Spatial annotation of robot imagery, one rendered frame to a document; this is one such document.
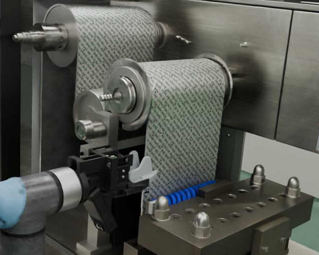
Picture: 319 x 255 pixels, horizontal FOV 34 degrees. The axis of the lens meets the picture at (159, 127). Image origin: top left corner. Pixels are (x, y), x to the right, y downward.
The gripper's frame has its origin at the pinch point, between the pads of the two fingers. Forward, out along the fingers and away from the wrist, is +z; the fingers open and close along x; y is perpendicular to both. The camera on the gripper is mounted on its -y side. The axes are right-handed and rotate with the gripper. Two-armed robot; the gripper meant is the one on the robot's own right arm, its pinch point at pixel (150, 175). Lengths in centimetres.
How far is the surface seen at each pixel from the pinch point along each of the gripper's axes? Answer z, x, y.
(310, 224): 231, 75, -109
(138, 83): -3.4, 1.9, 19.3
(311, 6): 30.6, -13.6, 36.1
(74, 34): -1.9, 25.5, 25.9
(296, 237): 206, 71, -109
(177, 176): 8.1, -0.2, -1.9
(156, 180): 1.7, -0.2, -1.6
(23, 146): 17, 79, -19
